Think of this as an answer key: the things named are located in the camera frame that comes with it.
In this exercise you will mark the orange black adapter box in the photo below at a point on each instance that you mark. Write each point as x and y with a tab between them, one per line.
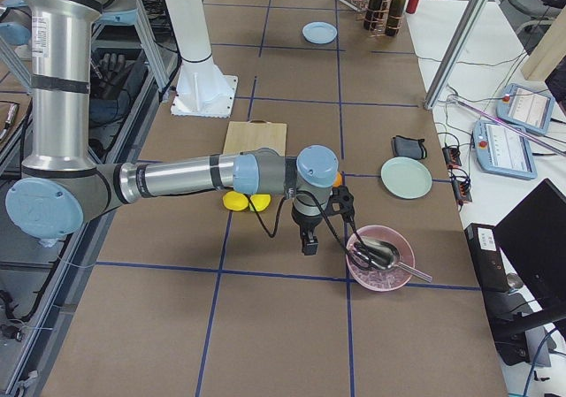
452	156

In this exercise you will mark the dark wine bottle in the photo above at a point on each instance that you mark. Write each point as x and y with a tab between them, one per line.
371	14
394	17

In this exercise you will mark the teach pendant near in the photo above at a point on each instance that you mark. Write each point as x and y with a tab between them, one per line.
503	152

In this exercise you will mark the aluminium frame post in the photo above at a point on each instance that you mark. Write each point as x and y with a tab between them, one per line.
469	19

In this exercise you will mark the copper wire bottle rack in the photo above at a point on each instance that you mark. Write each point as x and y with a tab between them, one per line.
383	17

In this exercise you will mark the yellow lemon left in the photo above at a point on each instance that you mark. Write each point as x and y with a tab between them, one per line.
235	201

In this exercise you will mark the pink rod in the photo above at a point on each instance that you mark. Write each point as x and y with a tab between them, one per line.
500	122

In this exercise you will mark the dark wine bottle front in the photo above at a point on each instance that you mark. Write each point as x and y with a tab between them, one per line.
394	17

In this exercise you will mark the teach pendant far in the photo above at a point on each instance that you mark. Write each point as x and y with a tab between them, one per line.
526	107

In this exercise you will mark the dark wine bottle back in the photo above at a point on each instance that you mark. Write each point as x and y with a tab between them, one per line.
371	14

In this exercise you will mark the green plate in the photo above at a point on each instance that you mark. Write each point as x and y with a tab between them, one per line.
406	178

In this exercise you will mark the yellow lemon right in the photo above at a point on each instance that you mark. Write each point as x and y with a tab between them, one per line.
259	202

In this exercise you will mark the black monitor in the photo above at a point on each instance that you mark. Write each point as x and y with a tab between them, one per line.
532	237

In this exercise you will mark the dark grey folded cloth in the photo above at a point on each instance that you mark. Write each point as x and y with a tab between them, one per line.
409	147

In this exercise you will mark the metal scoop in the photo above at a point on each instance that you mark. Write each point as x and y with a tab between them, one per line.
384	256

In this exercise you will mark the black computer box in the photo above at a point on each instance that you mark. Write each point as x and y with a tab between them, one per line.
516	329

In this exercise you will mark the pink bowl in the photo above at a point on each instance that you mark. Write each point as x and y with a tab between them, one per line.
377	280

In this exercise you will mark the light blue plate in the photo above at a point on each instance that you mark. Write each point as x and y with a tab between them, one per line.
319	32

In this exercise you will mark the wooden cutting board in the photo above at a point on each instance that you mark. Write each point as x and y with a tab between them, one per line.
252	135

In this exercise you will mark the yellow lemon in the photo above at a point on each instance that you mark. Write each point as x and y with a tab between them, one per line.
235	201
259	202

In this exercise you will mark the teach pendant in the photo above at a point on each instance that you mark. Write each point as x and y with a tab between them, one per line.
526	107
503	152

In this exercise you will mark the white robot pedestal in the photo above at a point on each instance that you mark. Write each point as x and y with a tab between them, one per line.
202	90

